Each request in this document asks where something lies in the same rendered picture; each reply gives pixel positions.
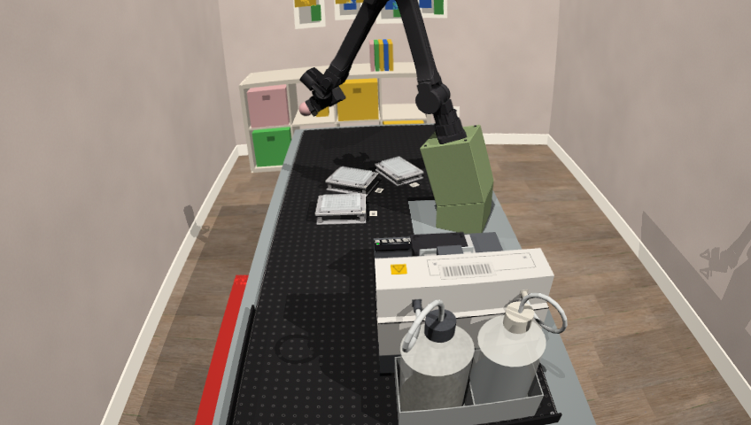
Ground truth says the grey two-compartment bottle holder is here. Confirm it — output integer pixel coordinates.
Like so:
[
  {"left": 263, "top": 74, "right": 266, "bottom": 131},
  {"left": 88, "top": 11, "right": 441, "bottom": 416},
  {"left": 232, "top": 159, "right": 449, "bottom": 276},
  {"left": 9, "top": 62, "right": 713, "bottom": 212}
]
[{"left": 395, "top": 357, "right": 544, "bottom": 425}]

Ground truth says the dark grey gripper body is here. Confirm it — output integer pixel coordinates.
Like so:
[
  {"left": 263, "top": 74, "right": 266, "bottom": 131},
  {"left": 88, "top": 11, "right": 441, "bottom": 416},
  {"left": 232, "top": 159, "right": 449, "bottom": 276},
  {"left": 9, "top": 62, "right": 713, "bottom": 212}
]
[{"left": 306, "top": 88, "right": 345, "bottom": 112}]

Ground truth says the white plastic bottle with black cap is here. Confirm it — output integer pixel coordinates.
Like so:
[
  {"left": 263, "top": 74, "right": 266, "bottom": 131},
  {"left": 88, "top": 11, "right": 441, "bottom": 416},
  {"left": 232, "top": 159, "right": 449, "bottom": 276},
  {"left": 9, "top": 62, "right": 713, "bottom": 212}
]
[{"left": 399, "top": 309, "right": 475, "bottom": 412}]

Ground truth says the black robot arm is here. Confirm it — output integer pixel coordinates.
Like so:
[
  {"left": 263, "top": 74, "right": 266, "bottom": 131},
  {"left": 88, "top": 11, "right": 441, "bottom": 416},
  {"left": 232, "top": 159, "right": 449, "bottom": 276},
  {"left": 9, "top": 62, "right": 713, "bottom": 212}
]
[{"left": 299, "top": 0, "right": 467, "bottom": 144}]

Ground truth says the white well plate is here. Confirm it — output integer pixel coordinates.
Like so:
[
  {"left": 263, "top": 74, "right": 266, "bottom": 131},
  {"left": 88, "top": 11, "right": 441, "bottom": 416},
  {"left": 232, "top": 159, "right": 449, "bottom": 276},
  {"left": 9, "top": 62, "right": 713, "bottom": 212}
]
[
  {"left": 381, "top": 157, "right": 417, "bottom": 176},
  {"left": 321, "top": 193, "right": 360, "bottom": 211},
  {"left": 332, "top": 166, "right": 373, "bottom": 184}
]

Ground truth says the black perforated breadboard table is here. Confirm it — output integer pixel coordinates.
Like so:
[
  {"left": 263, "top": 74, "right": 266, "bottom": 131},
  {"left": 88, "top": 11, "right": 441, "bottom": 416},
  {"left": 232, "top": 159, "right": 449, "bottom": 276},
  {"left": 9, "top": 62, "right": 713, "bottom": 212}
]
[{"left": 232, "top": 125, "right": 436, "bottom": 425}]

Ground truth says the white plastic bottle with beige cap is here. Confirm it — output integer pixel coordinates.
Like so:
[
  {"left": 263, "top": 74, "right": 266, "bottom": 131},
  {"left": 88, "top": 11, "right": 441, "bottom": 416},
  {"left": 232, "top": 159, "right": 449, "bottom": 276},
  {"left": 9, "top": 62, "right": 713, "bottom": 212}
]
[{"left": 469, "top": 302, "right": 546, "bottom": 405}]

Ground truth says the grey curved hose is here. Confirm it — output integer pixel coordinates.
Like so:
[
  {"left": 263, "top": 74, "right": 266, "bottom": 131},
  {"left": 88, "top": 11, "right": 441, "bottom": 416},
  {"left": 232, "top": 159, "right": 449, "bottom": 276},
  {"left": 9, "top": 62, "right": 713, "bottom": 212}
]
[{"left": 518, "top": 293, "right": 568, "bottom": 334}]

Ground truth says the white flexible hose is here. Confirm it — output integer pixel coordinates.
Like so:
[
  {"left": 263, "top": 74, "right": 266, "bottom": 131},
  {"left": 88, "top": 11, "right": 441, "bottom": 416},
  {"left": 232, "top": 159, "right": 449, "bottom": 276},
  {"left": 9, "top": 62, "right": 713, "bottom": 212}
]
[{"left": 402, "top": 300, "right": 445, "bottom": 352}]

